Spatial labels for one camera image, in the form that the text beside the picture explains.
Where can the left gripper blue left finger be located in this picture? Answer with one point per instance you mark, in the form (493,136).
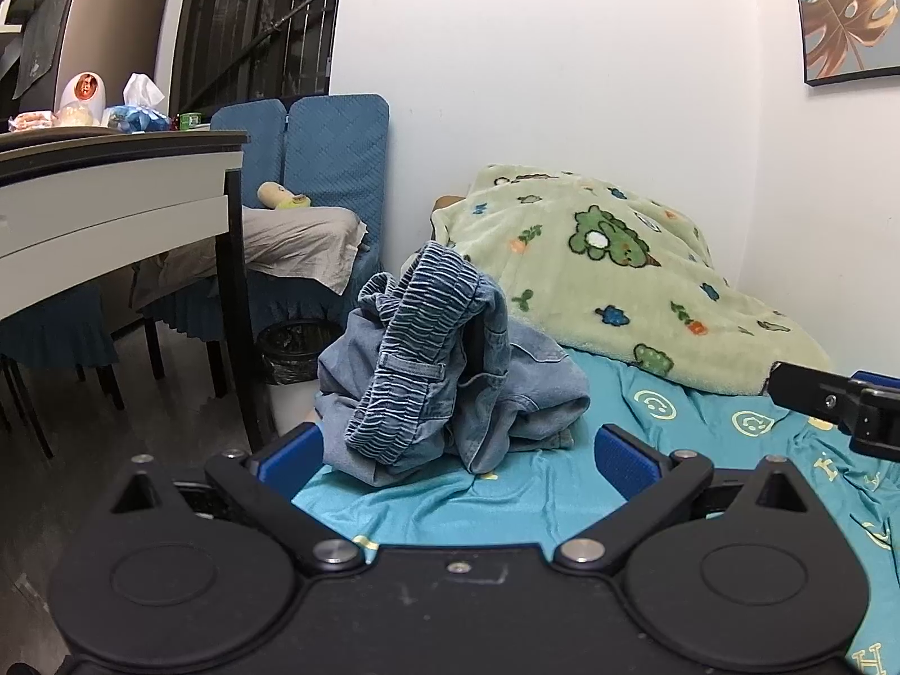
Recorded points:
(259,490)

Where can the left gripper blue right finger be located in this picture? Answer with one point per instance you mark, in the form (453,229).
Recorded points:
(658,493)

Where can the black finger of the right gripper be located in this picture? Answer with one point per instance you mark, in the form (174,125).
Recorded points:
(814,392)

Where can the light blue denim jeans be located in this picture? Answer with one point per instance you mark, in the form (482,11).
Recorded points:
(431,363)

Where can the blue quilted folding mattress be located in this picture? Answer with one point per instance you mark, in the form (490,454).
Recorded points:
(330,148)

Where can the teal patterned bed sheet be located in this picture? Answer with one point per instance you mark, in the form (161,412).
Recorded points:
(545,497)

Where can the black bin with bag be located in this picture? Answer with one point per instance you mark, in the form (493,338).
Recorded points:
(289,350)

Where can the green cartoon fleece blanket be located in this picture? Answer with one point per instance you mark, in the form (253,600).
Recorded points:
(610,272)

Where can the grey cloth on chair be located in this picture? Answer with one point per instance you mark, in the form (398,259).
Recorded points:
(320,244)

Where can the beige plush toy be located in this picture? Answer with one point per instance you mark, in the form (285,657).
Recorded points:
(274,196)

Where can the white and black desk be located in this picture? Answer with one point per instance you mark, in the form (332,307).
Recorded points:
(78,203)

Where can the white tissue pack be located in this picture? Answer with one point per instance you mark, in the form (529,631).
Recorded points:
(139,113)

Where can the gold leaf framed picture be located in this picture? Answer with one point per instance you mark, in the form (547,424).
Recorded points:
(848,40)

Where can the white round toy gadget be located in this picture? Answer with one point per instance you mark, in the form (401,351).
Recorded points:
(82,102)

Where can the dark barred window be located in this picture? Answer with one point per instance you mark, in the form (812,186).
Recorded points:
(232,51)

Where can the grey refrigerator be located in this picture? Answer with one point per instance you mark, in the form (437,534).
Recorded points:
(113,39)

